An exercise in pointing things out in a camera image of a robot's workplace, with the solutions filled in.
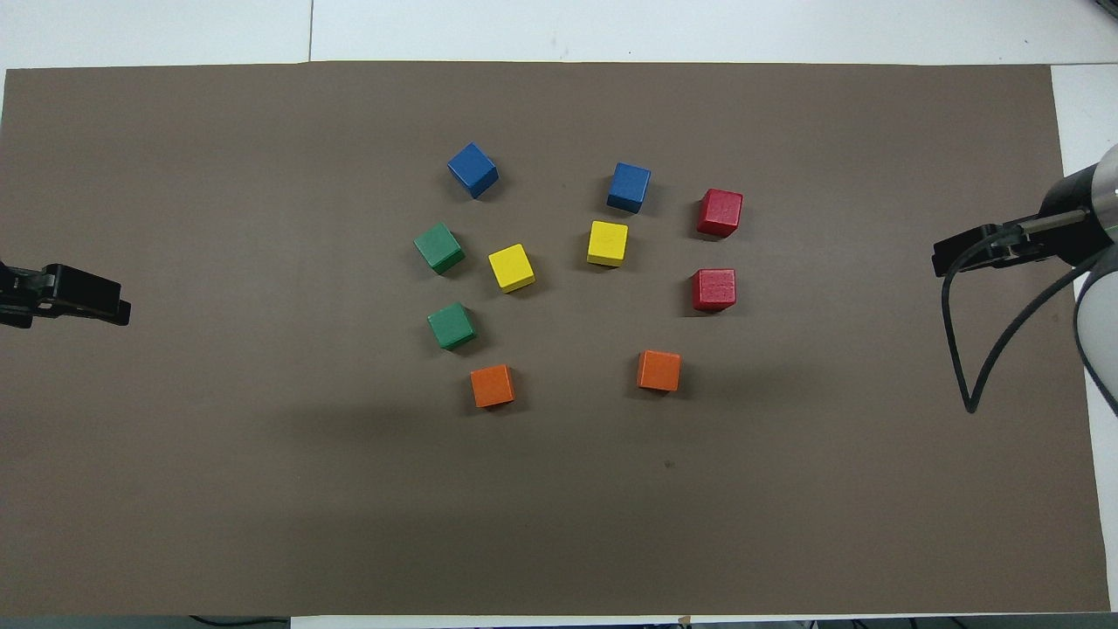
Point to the orange wooden cube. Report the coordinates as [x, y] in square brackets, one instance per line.
[492, 385]
[659, 370]

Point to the red wooden cube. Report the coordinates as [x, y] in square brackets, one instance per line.
[720, 212]
[714, 289]

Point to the brown table mat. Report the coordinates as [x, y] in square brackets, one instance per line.
[559, 524]

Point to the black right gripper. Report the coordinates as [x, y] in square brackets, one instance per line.
[1070, 218]

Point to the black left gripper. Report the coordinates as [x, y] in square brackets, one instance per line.
[17, 297]

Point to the yellow wooden cube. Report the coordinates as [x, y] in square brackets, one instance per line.
[511, 267]
[607, 243]

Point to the green wooden cube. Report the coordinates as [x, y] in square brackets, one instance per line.
[452, 326]
[438, 247]

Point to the blue wooden cube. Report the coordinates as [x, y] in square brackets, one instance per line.
[629, 187]
[472, 169]

